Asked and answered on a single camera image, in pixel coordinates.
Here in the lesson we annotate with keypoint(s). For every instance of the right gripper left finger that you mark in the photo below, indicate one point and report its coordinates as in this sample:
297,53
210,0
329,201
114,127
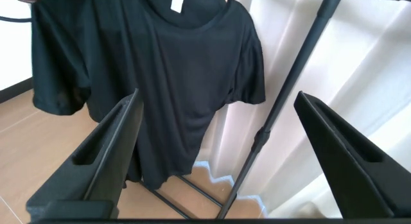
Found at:
96,169

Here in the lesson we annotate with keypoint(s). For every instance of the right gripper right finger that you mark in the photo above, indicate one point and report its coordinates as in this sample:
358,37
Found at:
346,172

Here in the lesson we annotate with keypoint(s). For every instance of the black shorts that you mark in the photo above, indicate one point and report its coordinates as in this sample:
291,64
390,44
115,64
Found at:
61,57

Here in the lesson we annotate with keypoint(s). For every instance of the black garment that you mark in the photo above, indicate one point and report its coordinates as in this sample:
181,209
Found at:
192,89

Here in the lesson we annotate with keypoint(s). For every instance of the black clothes rack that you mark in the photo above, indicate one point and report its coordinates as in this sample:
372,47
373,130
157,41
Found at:
289,82

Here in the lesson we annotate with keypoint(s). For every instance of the beige curtain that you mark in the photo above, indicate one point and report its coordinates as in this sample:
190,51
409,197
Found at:
346,73

